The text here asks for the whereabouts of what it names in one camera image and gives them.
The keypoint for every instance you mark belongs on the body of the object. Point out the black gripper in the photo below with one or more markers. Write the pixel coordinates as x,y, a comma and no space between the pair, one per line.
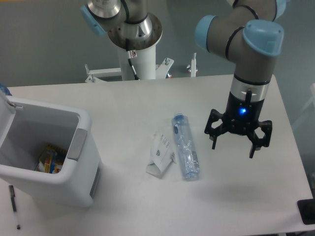
240,118

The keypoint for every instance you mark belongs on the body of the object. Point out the white push-lid trash can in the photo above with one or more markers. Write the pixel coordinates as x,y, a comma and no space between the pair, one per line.
26,128

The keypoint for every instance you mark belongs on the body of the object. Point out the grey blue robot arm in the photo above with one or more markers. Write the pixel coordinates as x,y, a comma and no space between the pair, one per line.
249,37

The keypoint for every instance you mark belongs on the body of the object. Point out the colourful snack wrapper trash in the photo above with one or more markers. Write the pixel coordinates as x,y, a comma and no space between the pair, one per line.
51,160

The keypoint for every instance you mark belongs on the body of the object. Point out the clear plastic water bottle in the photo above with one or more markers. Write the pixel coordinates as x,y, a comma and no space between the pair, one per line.
186,150

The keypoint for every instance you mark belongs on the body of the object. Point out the crumpled white paper carton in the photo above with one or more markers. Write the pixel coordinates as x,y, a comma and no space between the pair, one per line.
162,153

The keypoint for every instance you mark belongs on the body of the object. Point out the black device at table edge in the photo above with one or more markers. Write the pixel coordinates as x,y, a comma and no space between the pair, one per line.
307,211

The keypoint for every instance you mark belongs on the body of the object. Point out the blue water bottle at edge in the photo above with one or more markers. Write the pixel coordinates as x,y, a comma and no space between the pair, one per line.
5,90

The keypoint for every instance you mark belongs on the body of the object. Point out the black pen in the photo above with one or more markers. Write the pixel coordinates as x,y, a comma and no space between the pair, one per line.
14,207

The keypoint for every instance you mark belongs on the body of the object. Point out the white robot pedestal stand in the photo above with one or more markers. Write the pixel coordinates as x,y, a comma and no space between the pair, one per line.
136,47

